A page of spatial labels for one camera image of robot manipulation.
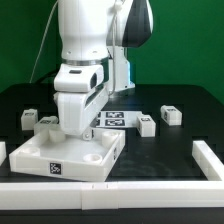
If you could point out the white left fence piece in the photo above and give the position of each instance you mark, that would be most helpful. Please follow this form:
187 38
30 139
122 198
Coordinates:
2 152

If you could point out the white sheet with tags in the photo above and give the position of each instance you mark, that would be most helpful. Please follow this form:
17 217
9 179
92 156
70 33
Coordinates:
116 119

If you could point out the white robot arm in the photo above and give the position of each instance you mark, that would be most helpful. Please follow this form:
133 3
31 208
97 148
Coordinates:
94 35

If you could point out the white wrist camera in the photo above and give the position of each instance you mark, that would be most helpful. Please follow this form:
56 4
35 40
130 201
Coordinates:
78 79

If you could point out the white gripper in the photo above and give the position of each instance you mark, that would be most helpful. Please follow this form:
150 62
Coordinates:
76 111

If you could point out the white front fence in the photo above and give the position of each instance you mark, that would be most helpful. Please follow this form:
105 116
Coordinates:
111 195

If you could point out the white square tabletop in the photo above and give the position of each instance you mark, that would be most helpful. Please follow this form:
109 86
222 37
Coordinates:
51 153

